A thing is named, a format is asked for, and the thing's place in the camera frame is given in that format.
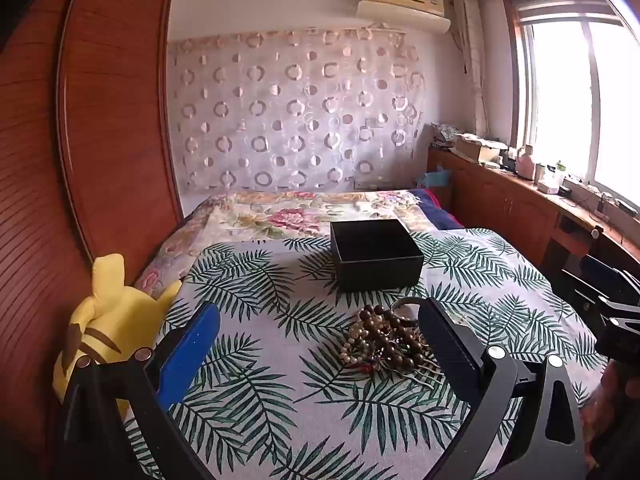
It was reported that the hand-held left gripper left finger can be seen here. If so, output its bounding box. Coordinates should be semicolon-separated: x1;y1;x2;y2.
62;302;222;480

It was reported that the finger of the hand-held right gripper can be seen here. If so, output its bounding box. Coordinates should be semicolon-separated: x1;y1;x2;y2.
598;296;640;333

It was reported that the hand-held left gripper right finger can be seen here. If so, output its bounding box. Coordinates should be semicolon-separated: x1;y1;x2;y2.
417;297;588;480

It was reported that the dark glossy bangle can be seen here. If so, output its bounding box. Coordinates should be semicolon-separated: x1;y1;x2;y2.
391;297;426;322

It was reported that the beige bead bracelet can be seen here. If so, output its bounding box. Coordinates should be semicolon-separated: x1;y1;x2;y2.
339;324;382;367

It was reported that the black jewelry box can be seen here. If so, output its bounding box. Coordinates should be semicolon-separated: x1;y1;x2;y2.
329;218;425;293

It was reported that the black chair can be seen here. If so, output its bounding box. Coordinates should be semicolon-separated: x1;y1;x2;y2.
560;254;640;313

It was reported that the yellow plush toy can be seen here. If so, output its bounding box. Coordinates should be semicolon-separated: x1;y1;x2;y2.
52;253;183;418

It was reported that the leaf print cloth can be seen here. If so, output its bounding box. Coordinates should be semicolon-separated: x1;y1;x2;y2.
122;227;608;480

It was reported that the white power strip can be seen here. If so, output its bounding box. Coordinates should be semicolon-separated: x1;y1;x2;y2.
564;175;640;217

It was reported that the navy blanket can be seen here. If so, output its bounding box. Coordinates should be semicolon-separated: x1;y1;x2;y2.
409;187;467;231

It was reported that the wooden cabinet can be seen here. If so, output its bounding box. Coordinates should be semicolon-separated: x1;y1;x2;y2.
426;146;640;283

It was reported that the floral blanket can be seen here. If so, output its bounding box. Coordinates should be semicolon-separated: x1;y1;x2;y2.
135;190;441;301

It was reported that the white container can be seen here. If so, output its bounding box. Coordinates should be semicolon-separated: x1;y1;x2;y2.
538;169;567;194

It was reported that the light blue bag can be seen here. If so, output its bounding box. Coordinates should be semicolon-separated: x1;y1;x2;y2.
414;168;454;192

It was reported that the pink jar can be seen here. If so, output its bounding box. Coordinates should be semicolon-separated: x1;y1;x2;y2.
516;144;535;179

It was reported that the cardboard box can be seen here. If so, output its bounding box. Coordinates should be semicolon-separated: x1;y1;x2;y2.
454;132;507;165

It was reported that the patterned cloth pile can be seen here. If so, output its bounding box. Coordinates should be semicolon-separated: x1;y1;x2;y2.
430;122;470;149

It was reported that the window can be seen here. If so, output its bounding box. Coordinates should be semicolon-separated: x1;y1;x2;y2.
501;0;640;208

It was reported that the circle pattern curtain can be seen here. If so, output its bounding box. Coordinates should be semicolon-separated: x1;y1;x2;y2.
167;27;427;194

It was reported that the white wrapped pipe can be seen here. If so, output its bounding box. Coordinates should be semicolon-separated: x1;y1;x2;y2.
451;0;490;137

